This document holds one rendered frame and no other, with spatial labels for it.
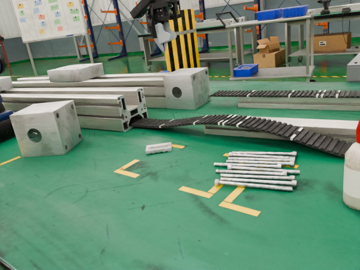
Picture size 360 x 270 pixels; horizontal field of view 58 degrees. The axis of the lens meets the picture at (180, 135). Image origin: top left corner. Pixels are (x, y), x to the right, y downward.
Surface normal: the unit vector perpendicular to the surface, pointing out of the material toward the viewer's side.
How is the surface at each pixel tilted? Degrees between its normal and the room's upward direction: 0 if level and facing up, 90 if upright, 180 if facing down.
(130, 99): 90
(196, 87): 90
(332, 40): 89
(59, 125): 90
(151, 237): 0
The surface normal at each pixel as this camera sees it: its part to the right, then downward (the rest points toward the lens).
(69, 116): 0.98, -0.07
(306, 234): -0.13, -0.93
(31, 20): -0.30, 0.36
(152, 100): -0.51, 0.36
